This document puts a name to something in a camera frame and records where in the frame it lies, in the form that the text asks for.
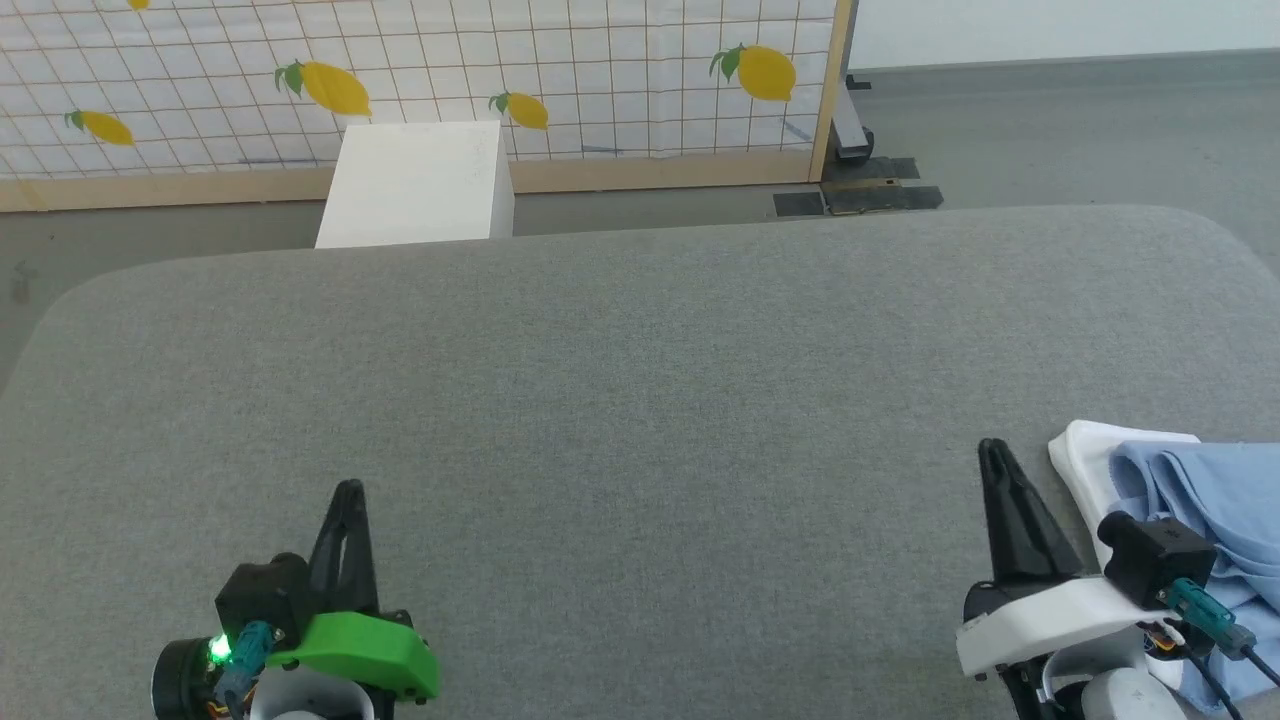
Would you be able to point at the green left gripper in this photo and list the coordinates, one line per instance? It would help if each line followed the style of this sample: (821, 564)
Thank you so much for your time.
(360, 650)

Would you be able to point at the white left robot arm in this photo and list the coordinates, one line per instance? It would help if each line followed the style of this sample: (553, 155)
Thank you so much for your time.
(310, 700)

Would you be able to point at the white box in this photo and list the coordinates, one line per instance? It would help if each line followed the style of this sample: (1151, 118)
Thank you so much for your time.
(415, 185)

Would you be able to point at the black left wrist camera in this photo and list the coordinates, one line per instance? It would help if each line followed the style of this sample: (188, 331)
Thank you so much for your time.
(262, 595)

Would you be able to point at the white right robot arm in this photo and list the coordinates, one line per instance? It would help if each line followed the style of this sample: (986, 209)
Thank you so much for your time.
(1120, 695)

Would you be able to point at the grey metal panel stand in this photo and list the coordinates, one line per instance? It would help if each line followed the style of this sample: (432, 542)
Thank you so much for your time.
(850, 135)

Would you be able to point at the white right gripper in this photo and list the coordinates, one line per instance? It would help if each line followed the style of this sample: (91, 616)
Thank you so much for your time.
(1040, 615)

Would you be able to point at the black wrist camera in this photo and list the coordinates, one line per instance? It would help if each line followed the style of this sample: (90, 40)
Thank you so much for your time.
(262, 595)
(1155, 555)

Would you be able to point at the black stand base plate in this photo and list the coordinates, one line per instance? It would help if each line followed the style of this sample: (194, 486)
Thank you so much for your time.
(880, 198)

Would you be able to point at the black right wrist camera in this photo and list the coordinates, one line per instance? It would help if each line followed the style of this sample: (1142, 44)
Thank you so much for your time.
(1155, 555)

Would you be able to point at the light blue polo shirt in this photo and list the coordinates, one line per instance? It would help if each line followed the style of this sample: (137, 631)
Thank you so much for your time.
(1220, 500)

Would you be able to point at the lemon print grid panel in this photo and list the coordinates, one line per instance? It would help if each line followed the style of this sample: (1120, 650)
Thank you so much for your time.
(600, 60)

